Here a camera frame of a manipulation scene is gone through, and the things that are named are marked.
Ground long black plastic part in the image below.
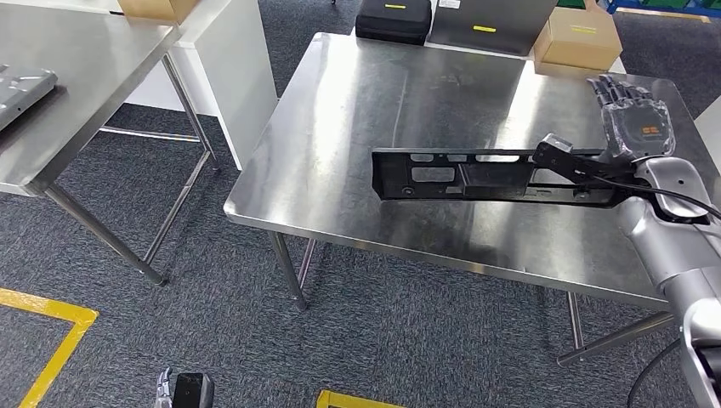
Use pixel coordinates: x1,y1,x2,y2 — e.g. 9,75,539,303
372,147,644,208

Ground grey metal panel part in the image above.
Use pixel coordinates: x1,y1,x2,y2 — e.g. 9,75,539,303
0,63,59,132

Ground white cabinet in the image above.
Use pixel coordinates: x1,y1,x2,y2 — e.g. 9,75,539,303
694,94,721,170
110,0,280,172

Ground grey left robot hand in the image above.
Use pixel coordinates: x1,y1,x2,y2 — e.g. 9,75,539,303
155,366,174,408

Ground black zip case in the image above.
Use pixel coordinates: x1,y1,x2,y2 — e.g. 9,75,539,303
355,0,434,46

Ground yellow floor tape strip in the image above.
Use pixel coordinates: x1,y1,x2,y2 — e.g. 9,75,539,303
615,6,712,25

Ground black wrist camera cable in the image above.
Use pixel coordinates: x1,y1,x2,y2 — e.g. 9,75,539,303
591,175,721,221

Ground yellow floor tape square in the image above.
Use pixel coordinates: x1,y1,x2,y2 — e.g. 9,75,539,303
315,389,408,408

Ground blue metal cart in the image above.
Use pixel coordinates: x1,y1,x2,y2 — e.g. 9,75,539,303
602,0,721,14

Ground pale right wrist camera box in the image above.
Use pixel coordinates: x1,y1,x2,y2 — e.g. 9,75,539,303
543,133,574,154

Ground steel table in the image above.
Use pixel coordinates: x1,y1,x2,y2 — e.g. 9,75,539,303
0,3,222,287

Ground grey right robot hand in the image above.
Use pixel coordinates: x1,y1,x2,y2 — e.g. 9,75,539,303
587,73,677,164

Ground steel workbench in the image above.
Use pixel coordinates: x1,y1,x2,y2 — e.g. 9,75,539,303
223,31,721,368

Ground black loose cable loop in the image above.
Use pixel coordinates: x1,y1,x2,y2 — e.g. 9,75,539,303
626,337,683,408

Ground black right camera bracket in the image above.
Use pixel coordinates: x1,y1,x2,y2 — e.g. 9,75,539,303
531,140,638,184

